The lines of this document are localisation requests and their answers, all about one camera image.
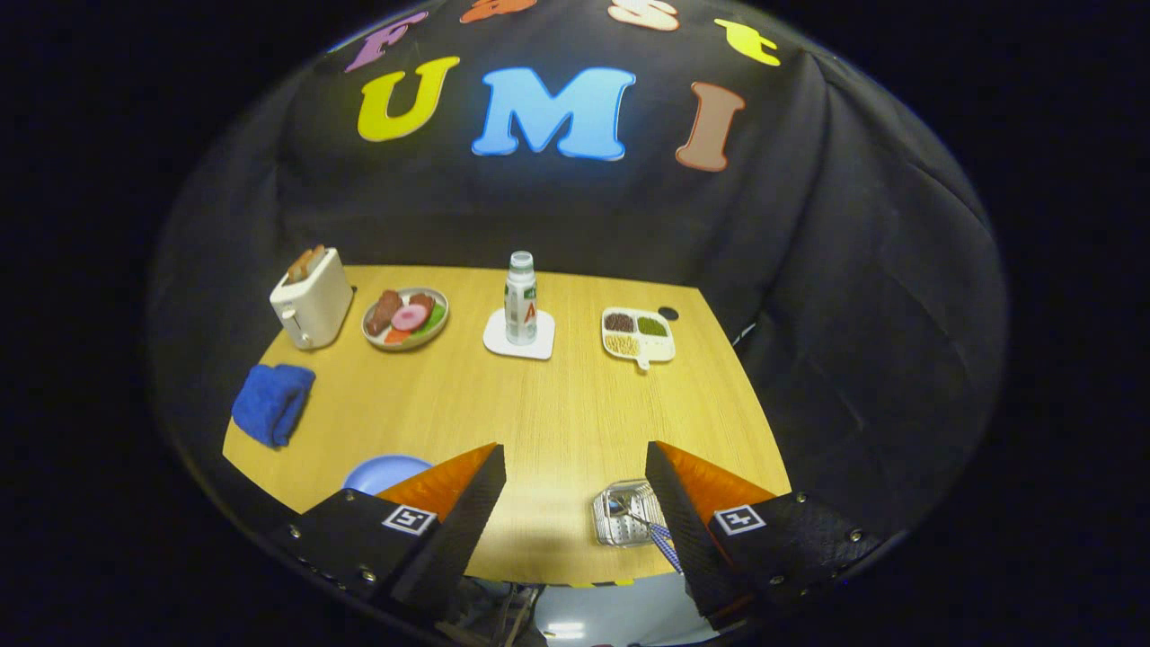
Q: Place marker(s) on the white divided dish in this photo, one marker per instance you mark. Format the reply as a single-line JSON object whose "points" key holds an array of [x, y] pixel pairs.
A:
{"points": [[660, 350]]}

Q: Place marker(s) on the blue cloth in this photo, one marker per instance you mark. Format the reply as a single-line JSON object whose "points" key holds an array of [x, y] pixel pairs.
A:
{"points": [[269, 404]]}

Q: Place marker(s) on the white square coaster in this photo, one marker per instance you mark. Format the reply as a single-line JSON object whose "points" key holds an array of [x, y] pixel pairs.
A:
{"points": [[499, 346]]}

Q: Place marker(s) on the green lettuce leaf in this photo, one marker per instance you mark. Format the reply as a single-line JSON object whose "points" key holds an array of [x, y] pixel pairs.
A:
{"points": [[436, 319]]}

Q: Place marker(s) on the small brown meat piece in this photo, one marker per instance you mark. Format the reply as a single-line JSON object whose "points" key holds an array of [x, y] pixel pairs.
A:
{"points": [[423, 301]]}

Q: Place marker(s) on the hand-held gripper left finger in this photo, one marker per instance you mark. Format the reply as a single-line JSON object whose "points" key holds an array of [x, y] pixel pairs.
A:
{"points": [[458, 539]]}

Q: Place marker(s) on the toast slice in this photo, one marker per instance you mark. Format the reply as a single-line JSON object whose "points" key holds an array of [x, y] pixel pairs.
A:
{"points": [[314, 259], [297, 268]]}

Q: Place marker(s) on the pile of yellow beans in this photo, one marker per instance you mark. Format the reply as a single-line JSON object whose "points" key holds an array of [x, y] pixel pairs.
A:
{"points": [[622, 345]]}

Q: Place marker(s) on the pile of dark red beans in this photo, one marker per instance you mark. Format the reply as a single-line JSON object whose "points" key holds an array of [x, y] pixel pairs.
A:
{"points": [[619, 322]]}

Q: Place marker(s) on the pink ham slice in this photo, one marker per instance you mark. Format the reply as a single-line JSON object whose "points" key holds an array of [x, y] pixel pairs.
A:
{"points": [[410, 317]]}

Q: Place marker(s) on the beige food plate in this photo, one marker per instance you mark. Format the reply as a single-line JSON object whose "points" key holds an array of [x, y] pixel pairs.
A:
{"points": [[422, 341]]}

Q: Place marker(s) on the blue plate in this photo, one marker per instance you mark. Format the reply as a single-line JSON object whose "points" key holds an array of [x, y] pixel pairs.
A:
{"points": [[382, 472]]}

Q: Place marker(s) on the white toaster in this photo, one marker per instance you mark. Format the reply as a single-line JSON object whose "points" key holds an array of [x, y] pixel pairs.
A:
{"points": [[314, 310]]}

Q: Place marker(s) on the pile of green beans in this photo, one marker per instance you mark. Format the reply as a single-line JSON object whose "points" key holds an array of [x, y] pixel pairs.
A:
{"points": [[652, 326]]}

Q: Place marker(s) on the red tomato slice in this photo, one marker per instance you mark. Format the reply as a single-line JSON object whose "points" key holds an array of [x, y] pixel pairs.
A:
{"points": [[397, 336]]}

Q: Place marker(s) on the large brown meat piece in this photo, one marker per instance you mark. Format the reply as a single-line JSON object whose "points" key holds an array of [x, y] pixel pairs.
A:
{"points": [[383, 311]]}

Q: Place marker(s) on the white drink bottle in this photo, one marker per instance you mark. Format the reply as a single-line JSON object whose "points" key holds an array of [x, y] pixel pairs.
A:
{"points": [[521, 305]]}

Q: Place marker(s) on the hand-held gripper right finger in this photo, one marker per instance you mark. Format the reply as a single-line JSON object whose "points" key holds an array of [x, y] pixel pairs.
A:
{"points": [[687, 539]]}

